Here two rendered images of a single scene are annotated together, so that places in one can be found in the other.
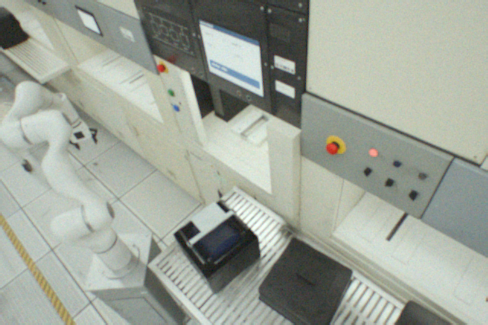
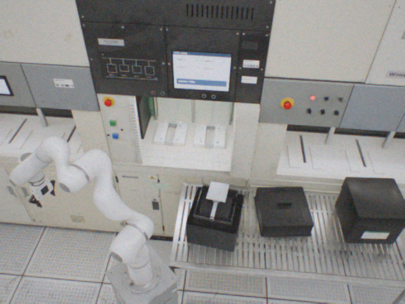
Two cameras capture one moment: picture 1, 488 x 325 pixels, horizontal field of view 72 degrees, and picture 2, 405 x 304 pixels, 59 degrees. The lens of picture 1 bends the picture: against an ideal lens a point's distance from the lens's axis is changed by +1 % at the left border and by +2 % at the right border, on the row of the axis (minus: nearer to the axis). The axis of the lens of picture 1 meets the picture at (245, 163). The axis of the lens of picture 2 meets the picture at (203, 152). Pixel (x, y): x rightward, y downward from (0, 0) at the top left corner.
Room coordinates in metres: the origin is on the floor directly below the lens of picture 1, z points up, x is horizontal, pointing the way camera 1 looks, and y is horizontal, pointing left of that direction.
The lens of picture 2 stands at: (-0.06, 1.11, 2.54)
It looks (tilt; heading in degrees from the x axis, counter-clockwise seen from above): 44 degrees down; 314
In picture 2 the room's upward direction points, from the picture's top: 1 degrees clockwise
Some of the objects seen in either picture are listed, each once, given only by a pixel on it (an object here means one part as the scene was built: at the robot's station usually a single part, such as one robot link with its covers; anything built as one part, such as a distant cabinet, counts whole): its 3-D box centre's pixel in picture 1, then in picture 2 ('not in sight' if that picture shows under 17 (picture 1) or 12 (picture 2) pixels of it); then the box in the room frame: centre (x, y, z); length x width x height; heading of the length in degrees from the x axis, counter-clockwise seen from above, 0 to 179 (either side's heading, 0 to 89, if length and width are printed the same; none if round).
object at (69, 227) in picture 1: (83, 230); (130, 249); (0.79, 0.71, 1.07); 0.19 x 0.12 x 0.24; 105
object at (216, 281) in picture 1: (218, 245); (215, 218); (0.74, 0.18, 0.85); 0.28 x 0.28 x 0.17; 32
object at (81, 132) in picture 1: (77, 130); (40, 186); (1.37, 0.83, 1.12); 0.10 x 0.07 x 0.11; 105
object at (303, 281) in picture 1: (305, 283); (283, 209); (0.52, -0.16, 0.83); 0.29 x 0.29 x 0.13; 47
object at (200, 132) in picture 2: not in sight; (209, 135); (1.22, -0.26, 0.89); 0.22 x 0.21 x 0.04; 130
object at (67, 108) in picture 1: (62, 108); (30, 167); (1.37, 0.84, 1.26); 0.09 x 0.08 x 0.13; 105
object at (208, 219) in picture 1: (215, 236); (216, 209); (0.74, 0.18, 0.93); 0.24 x 0.20 x 0.32; 122
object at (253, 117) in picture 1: (255, 127); (171, 133); (1.43, -0.09, 0.89); 0.22 x 0.21 x 0.04; 130
